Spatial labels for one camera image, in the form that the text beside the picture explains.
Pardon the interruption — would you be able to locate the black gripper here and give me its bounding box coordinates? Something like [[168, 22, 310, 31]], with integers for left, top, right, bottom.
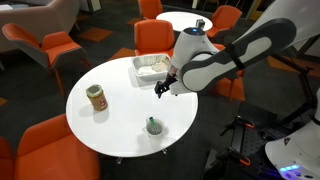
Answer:
[[153, 76, 178, 100]]

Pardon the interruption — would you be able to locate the green marker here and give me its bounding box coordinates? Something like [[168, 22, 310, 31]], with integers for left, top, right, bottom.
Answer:
[[148, 116, 160, 133]]

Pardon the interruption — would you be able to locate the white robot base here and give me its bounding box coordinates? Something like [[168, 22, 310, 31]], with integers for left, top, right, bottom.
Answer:
[[264, 118, 320, 180]]

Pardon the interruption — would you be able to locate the white cup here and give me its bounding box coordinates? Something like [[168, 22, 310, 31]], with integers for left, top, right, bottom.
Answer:
[[144, 117, 165, 141]]

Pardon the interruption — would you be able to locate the beige wrapper in tray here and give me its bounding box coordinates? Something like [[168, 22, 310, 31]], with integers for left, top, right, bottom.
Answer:
[[151, 59, 172, 73]]

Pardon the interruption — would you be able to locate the white paper in tray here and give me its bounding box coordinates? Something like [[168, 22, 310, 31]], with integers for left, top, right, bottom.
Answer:
[[137, 65, 158, 76]]

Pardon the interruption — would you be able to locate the aluminium foil tray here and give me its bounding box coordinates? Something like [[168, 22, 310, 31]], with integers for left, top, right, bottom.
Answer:
[[131, 53, 172, 83]]

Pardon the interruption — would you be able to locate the orange chair with wide backrest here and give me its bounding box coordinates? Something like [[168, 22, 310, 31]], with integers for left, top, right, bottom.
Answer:
[[133, 19, 181, 59]]

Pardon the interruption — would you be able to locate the brown jar with label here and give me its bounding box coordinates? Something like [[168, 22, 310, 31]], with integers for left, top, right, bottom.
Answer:
[[85, 84, 109, 112]]

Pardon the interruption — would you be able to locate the orange chair with dark back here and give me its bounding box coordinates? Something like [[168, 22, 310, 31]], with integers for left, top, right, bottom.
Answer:
[[209, 42, 248, 103]]

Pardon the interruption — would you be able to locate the small round white table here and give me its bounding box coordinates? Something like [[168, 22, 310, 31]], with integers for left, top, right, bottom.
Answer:
[[155, 11, 214, 34]]

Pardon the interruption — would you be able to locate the small black device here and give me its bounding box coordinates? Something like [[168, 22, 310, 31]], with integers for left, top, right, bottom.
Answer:
[[195, 18, 206, 29]]

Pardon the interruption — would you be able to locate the black clamp with orange trigger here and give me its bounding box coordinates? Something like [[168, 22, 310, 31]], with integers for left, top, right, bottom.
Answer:
[[218, 147, 252, 168], [219, 114, 256, 138]]

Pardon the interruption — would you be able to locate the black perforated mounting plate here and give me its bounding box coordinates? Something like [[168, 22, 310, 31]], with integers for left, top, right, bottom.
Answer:
[[202, 101, 288, 180]]

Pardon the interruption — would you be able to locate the orange chair with grey shell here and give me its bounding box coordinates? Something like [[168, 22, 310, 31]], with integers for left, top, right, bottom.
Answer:
[[1, 23, 92, 98]]

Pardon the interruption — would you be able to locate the large orange chair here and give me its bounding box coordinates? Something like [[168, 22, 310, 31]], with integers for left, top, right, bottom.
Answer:
[[13, 113, 102, 180]]

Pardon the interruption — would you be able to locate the black tripod stand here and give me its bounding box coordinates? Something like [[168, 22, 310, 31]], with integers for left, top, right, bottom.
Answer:
[[266, 53, 319, 125]]

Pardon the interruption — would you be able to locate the orange chair at frame edge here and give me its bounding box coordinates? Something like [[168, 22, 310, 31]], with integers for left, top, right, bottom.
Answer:
[[0, 136, 16, 180]]

